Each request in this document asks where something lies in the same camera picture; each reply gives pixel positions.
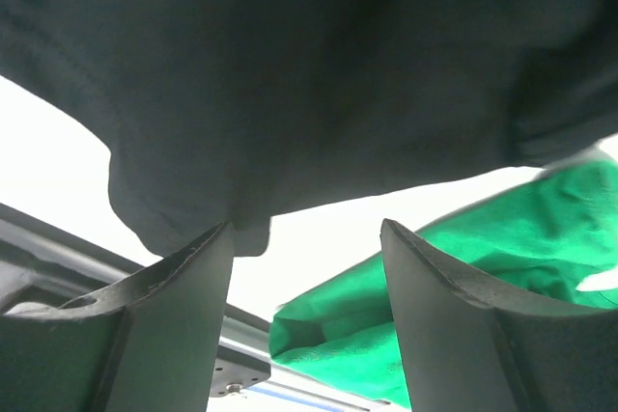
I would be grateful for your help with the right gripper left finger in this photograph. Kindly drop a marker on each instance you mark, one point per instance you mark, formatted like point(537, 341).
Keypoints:
point(146, 343)

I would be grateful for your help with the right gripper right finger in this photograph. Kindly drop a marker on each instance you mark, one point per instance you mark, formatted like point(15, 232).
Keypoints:
point(471, 342)

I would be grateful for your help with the black printed t shirt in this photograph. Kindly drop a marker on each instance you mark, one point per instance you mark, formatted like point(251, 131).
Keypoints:
point(241, 110)

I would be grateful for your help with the green folded t shirt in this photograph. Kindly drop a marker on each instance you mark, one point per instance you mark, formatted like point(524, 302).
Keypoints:
point(547, 236)

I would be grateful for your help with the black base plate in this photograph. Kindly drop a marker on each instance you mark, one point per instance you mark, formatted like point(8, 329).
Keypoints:
point(43, 267)

